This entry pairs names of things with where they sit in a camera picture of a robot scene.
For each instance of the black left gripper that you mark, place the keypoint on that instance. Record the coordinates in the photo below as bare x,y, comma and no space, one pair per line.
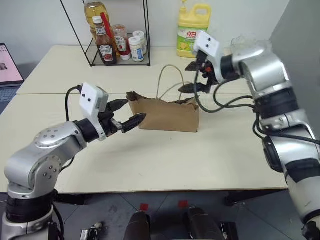
108,123

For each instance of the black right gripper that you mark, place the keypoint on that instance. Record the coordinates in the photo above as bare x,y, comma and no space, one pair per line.
208,80

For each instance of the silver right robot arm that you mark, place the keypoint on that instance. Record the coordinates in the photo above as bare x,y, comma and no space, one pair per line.
265,70

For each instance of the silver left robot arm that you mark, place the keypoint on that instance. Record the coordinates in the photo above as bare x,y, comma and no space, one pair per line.
50,140

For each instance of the brown paper bag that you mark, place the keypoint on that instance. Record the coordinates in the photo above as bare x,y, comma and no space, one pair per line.
165,117

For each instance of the yellow detergent bottle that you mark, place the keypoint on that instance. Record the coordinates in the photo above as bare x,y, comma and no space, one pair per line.
190,25

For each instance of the white jar with blue label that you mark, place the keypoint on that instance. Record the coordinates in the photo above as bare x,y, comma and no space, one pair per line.
136,51
138,33

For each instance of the clear plastic container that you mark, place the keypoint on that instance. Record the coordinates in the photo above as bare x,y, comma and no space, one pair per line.
241,42

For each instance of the dark glass ketchup bottle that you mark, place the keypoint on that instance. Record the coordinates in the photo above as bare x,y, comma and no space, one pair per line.
106,52

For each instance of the red squeeze ketchup bottle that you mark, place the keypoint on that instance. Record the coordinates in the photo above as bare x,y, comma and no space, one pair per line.
120,42

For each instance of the red floor tape square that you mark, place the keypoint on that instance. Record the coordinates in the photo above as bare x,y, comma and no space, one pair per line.
144,206

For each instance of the black table support bar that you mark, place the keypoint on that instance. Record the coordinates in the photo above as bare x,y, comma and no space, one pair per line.
70,198

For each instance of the cooking oil bottle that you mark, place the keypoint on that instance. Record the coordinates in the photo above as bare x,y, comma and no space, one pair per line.
93,10

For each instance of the dark rounded shape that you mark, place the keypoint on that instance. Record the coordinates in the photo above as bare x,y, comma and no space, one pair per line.
140,226
197,222

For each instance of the black device on floor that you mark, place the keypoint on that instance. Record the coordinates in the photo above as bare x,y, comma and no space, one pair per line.
92,231

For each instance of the laptop computer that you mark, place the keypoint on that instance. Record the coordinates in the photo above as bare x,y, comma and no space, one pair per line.
7,67

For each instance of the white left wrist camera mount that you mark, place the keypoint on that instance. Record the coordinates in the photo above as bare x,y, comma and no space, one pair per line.
91,98

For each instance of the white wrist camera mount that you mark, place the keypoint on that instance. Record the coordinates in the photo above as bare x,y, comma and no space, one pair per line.
207,42
91,98

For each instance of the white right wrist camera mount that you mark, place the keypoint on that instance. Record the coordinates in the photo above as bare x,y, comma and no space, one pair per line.
207,42

